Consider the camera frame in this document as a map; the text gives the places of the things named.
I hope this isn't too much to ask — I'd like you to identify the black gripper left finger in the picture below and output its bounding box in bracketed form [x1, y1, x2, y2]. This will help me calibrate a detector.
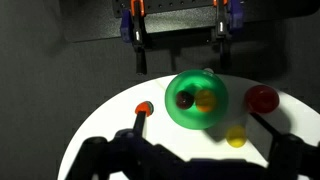
[132, 110, 148, 138]

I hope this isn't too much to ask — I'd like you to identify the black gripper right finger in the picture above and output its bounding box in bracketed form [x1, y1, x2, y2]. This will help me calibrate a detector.
[249, 112, 285, 144]

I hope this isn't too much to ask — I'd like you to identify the small orange fruit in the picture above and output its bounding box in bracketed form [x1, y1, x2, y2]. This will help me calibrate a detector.
[134, 100, 155, 118]

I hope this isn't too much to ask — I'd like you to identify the green translucent bowl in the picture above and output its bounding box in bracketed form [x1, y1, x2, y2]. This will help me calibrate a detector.
[164, 69, 230, 131]

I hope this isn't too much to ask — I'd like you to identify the red tomato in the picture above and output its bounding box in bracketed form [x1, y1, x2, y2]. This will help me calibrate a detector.
[244, 84, 280, 114]

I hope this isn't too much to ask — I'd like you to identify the yellow lemon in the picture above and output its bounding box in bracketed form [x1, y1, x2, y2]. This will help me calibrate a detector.
[225, 124, 248, 149]

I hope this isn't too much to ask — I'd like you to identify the dark purple plum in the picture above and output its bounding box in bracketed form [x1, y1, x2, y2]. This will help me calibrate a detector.
[175, 90, 195, 110]

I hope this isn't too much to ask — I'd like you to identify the large orange fruit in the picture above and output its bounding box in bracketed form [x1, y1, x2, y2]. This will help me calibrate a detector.
[194, 89, 218, 113]

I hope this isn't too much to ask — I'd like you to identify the purple clamp with orange handle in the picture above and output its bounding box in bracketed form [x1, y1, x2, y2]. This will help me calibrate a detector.
[119, 0, 149, 76]
[211, 0, 244, 69]

